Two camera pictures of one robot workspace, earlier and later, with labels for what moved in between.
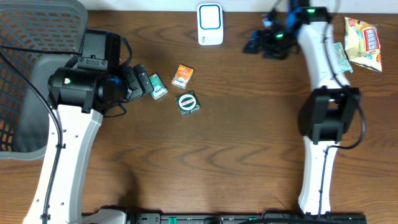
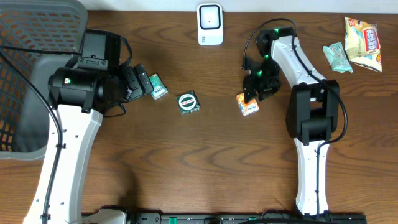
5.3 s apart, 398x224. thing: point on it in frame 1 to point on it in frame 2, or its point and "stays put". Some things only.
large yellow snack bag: (362, 43) stays put
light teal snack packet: (342, 58) stays put
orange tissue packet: (182, 76) to (250, 107)
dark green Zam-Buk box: (188, 103) stays put
